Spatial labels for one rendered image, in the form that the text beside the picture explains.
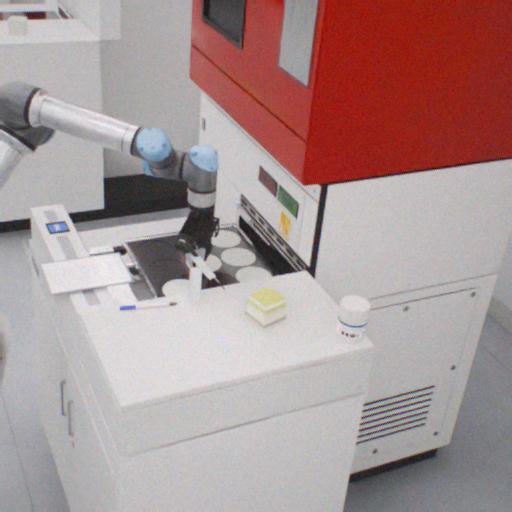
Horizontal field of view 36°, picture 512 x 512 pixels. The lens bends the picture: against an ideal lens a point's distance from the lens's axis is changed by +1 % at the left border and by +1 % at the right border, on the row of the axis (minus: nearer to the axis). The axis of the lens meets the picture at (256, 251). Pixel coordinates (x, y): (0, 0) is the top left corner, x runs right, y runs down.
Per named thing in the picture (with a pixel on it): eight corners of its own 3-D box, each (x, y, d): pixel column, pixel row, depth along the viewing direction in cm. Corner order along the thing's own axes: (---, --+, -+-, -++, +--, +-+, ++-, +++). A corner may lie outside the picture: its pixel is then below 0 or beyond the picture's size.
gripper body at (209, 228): (219, 236, 220) (222, 198, 213) (206, 250, 213) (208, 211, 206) (194, 229, 222) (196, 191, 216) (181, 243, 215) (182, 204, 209)
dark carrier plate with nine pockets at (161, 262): (234, 227, 245) (234, 225, 244) (284, 286, 219) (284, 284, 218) (127, 243, 231) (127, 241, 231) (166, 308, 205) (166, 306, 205)
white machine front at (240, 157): (203, 185, 284) (208, 77, 263) (309, 311, 222) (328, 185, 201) (195, 186, 282) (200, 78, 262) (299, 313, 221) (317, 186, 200)
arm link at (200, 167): (190, 141, 206) (222, 146, 205) (189, 179, 212) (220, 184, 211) (183, 152, 200) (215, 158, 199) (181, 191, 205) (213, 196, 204)
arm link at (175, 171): (142, 136, 201) (184, 143, 199) (151, 150, 211) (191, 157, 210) (135, 166, 199) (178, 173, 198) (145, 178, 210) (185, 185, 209)
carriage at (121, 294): (110, 260, 231) (110, 251, 229) (150, 332, 203) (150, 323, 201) (82, 264, 227) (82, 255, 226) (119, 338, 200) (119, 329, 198)
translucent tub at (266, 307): (266, 307, 197) (269, 284, 194) (286, 322, 192) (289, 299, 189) (243, 316, 193) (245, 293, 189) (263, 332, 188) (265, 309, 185)
